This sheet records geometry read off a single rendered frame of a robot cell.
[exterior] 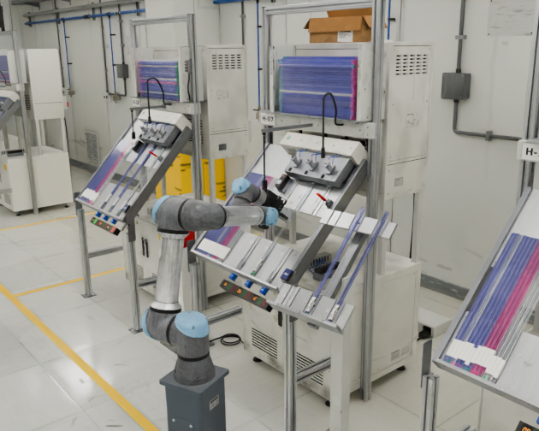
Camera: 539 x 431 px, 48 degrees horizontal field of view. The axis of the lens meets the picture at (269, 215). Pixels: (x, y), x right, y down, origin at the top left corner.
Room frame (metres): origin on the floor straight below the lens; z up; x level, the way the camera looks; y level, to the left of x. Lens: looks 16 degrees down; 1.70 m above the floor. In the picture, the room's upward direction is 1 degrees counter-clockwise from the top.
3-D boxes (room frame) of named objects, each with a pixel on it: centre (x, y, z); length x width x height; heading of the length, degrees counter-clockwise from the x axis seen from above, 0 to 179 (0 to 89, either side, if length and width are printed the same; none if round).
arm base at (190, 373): (1.97, 0.28, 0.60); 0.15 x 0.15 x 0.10
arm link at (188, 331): (1.97, 0.29, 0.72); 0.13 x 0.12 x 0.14; 57
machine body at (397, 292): (3.01, -0.31, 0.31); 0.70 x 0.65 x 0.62; 39
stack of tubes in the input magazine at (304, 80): (2.89, -0.26, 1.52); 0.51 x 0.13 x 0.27; 39
